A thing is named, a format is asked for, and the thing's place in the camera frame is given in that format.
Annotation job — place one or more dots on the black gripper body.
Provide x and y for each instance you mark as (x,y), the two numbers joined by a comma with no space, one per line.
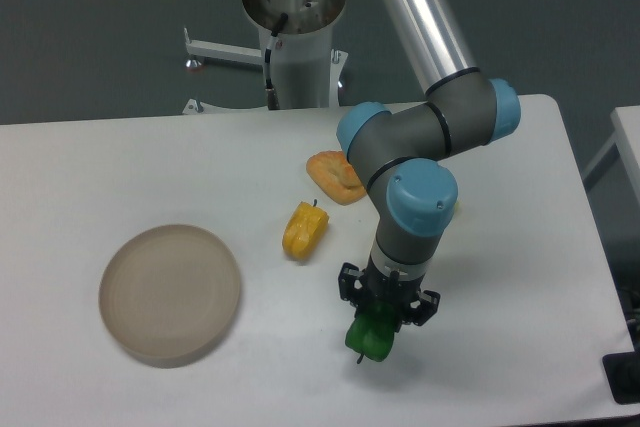
(385,288)

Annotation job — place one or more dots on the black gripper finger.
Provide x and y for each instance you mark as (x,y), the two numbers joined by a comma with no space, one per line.
(352,287)
(415,307)

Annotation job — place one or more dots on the green toy bell pepper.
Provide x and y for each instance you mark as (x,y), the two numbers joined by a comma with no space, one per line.
(372,332)

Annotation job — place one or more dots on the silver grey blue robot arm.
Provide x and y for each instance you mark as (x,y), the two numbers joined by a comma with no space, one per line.
(397,156)

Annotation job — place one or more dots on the yellow toy bell pepper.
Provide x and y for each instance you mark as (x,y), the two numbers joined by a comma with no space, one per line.
(304,230)

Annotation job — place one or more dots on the orange toy pastry bread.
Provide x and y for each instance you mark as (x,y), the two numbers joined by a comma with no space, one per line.
(335,176)

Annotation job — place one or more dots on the beige round plate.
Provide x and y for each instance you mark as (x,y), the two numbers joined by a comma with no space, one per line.
(170,294)

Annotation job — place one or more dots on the black device at table edge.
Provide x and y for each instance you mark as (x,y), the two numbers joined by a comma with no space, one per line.
(622,372)

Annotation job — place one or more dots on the white side table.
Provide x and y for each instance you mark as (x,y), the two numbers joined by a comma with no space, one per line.
(622,144)

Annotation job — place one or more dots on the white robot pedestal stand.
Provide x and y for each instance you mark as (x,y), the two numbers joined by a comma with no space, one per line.
(301,68)

